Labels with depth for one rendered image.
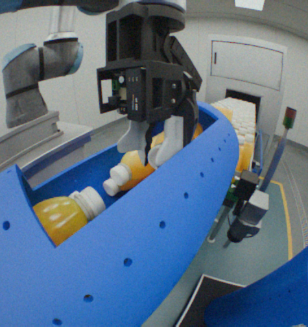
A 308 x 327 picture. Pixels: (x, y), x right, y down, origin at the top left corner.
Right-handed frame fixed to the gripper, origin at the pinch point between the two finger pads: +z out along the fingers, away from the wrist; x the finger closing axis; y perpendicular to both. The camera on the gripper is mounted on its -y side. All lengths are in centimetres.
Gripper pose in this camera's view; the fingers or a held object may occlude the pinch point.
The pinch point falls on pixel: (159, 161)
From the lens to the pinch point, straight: 23.3
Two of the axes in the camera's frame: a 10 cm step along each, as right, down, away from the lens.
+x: 8.1, 3.3, -4.9
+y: -5.9, 4.4, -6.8
